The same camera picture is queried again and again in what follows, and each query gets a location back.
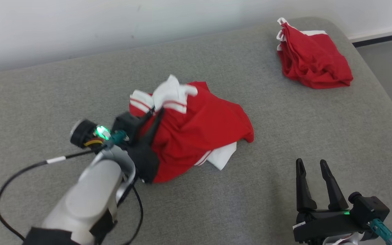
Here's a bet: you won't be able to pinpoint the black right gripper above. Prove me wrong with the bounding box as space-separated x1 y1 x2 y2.
293 158 370 244

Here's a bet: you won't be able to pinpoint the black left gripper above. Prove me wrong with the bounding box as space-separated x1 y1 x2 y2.
128 108 165 183

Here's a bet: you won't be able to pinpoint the red white basketball jersey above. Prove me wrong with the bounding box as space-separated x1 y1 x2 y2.
129 74 254 183

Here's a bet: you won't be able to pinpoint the red shorts with white stripe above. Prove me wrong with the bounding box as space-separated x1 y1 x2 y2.
277 18 354 89

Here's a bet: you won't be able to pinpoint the white and black baseboard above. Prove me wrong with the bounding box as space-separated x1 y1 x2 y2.
347 24 392 47

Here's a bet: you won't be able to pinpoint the right cable with teal connector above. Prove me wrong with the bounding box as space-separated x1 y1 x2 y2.
369 219 392 245

